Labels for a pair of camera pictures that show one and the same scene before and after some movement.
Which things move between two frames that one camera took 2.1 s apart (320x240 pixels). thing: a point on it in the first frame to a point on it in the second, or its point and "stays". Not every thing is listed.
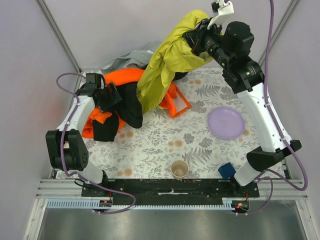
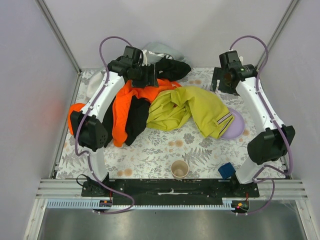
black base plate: x=166 y=191 stays
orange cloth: x=172 y=100 to x=123 y=94
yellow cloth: x=174 y=55 to x=169 y=109
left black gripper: x=108 y=95 to x=145 y=81
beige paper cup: x=179 y=168 stays
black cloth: x=129 y=113 to x=136 y=121
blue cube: x=227 y=170 stays
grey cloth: x=137 y=59 to x=151 y=53
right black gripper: x=196 y=39 to x=222 y=85
